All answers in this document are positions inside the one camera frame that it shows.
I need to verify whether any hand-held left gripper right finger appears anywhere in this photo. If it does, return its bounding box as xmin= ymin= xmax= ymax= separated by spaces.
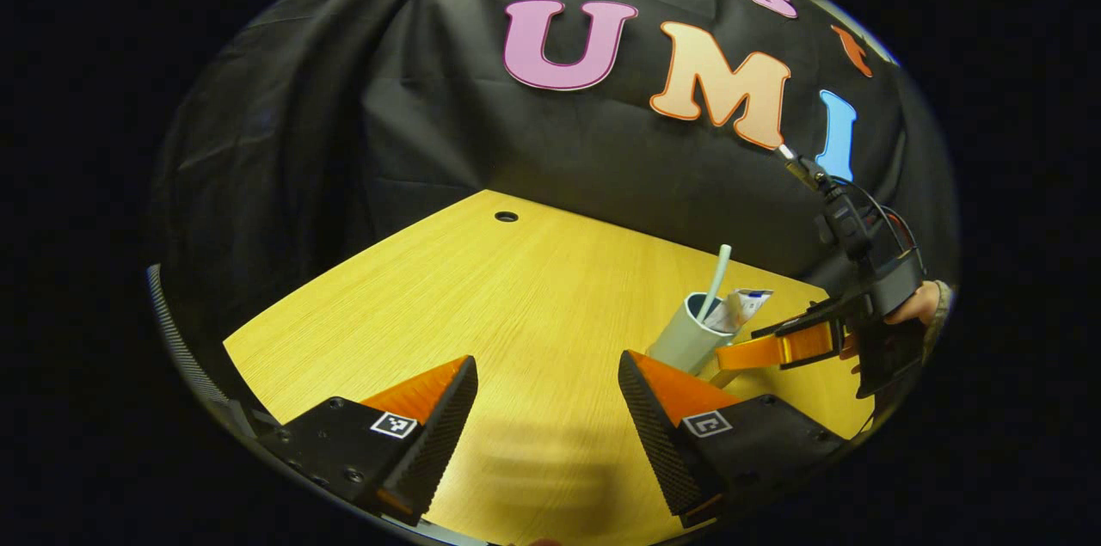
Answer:
xmin=618 ymin=349 xmax=848 ymax=530

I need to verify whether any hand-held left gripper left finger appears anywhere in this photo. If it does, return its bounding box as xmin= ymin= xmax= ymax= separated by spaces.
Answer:
xmin=258 ymin=355 xmax=479 ymax=527

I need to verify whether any white toothpaste tube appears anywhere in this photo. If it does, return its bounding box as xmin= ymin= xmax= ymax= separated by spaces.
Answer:
xmin=704 ymin=288 xmax=774 ymax=334

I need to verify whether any pale green cup wooden handle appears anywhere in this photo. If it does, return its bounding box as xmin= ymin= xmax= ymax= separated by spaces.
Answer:
xmin=647 ymin=292 xmax=741 ymax=389

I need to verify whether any pale green toothbrush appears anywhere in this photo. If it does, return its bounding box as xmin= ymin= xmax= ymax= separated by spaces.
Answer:
xmin=697 ymin=244 xmax=733 ymax=323

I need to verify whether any yellow wooden desktop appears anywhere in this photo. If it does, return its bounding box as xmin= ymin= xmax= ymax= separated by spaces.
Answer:
xmin=224 ymin=189 xmax=876 ymax=546

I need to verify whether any black backdrop cloth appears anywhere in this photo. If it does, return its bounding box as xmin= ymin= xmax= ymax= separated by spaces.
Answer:
xmin=151 ymin=0 xmax=960 ymax=340

